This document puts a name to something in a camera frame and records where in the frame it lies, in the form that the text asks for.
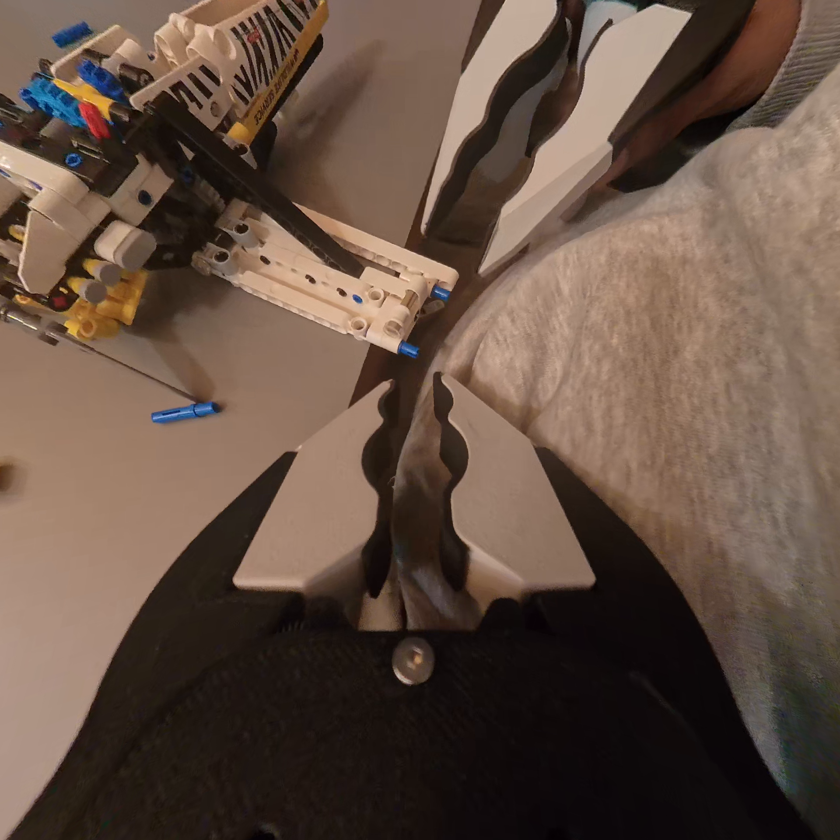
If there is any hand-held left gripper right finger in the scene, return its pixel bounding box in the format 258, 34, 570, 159
432, 373, 597, 621

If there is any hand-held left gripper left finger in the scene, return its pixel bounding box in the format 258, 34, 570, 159
233, 379, 400, 601

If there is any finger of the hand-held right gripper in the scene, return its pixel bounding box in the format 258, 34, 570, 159
478, 3, 693, 275
420, 0, 571, 238

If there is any zebra striped lego helicopter model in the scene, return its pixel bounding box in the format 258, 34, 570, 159
0, 0, 460, 403

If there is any person's right hand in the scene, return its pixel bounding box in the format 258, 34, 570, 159
604, 0, 805, 191

